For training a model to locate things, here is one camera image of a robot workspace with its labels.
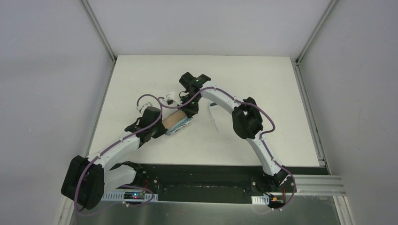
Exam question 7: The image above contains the left white cable duct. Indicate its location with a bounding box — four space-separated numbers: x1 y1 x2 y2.
101 190 158 202

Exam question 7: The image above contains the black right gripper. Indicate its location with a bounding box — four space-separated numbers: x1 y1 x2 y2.
178 93 201 119

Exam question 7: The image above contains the left aluminium corner post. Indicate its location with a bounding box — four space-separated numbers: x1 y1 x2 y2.
79 0 117 64

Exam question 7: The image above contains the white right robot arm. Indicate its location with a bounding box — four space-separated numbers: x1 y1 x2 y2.
179 72 289 192

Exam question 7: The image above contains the flag print glasses case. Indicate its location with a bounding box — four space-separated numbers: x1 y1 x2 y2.
162 110 193 135

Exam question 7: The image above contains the right white cable duct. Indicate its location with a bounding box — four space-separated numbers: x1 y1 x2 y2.
251 195 270 205

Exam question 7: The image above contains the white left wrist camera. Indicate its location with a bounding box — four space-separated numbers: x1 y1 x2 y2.
136 103 151 112

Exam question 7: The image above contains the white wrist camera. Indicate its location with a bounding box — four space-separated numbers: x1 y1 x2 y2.
136 103 151 112
164 91 180 105

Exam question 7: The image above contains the aluminium corner post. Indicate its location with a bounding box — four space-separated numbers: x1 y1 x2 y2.
295 0 340 65
79 0 117 64

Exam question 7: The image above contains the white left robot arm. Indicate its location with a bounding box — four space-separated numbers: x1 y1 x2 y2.
61 106 166 210

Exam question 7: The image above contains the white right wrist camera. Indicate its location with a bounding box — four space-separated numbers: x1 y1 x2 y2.
164 91 180 105

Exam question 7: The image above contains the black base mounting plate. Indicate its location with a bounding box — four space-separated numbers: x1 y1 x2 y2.
108 161 329 205

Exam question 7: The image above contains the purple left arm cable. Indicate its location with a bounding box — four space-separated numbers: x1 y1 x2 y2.
73 94 164 213

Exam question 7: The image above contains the right aluminium corner post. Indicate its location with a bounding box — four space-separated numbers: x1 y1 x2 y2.
295 0 340 65

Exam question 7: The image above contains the aluminium frame rail front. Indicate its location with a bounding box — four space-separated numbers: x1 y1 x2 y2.
294 175 346 196

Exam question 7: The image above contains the white cable duct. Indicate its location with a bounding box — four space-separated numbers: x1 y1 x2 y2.
251 195 270 205
101 190 158 202

